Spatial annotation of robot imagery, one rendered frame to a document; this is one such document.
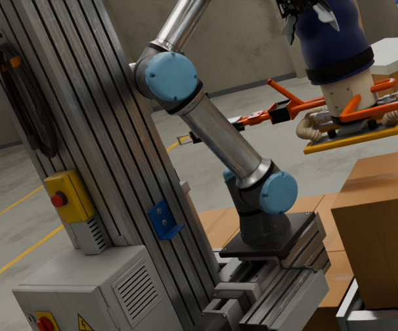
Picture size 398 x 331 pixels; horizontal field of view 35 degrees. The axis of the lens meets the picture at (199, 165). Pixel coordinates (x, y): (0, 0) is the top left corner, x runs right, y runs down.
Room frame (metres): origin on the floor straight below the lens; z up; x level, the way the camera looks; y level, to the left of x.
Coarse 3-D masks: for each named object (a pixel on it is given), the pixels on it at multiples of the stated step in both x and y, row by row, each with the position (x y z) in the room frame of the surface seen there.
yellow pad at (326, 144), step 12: (372, 120) 1.96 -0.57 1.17; (396, 120) 1.94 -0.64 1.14; (360, 132) 1.97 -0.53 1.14; (372, 132) 1.93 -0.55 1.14; (384, 132) 1.90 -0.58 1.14; (396, 132) 1.88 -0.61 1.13; (312, 144) 2.05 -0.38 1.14; (324, 144) 2.01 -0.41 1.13; (336, 144) 1.98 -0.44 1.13; (348, 144) 1.96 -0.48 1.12
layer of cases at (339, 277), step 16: (336, 192) 3.02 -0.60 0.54; (224, 208) 3.44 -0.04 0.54; (304, 208) 2.99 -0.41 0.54; (320, 208) 2.91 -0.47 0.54; (208, 224) 3.30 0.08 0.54; (224, 224) 3.21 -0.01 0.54; (224, 240) 3.00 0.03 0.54; (336, 240) 2.52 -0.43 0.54; (336, 256) 2.39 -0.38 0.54; (336, 272) 2.26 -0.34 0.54; (352, 272) 2.22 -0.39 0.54; (336, 288) 2.15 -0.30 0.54; (320, 304) 2.09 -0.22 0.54; (336, 304) 2.05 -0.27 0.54; (320, 320) 2.09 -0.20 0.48; (336, 320) 2.05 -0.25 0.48
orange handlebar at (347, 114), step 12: (384, 84) 1.99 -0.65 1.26; (360, 96) 1.99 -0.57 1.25; (300, 108) 2.15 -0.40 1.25; (348, 108) 1.88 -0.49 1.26; (372, 108) 1.78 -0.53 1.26; (384, 108) 1.76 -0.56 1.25; (396, 108) 1.74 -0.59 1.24; (252, 120) 2.26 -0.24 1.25; (264, 120) 2.23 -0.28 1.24; (348, 120) 1.82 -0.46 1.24
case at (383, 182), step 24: (360, 168) 2.17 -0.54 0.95; (384, 168) 2.08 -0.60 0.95; (360, 192) 1.96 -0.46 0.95; (384, 192) 1.89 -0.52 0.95; (336, 216) 1.93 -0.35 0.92; (360, 216) 1.88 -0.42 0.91; (384, 216) 1.84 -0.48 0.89; (360, 240) 1.90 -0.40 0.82; (384, 240) 1.86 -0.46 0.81; (360, 264) 1.91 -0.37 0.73; (384, 264) 1.87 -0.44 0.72; (360, 288) 1.93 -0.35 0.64; (384, 288) 1.89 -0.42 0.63
